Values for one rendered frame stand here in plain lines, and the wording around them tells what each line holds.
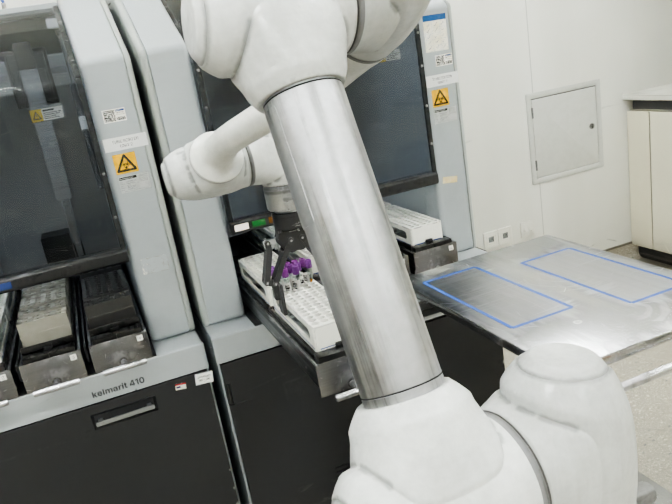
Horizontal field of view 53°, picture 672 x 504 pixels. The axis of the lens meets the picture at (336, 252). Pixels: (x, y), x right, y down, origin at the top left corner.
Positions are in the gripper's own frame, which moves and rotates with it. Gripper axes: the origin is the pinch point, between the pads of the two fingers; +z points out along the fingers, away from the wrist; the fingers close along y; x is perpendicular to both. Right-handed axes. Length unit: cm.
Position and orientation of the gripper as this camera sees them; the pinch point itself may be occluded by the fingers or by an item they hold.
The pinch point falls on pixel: (305, 297)
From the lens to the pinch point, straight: 150.0
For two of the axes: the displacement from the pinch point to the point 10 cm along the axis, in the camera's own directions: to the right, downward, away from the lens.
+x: -3.7, -2.1, 9.0
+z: 1.6, 9.4, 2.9
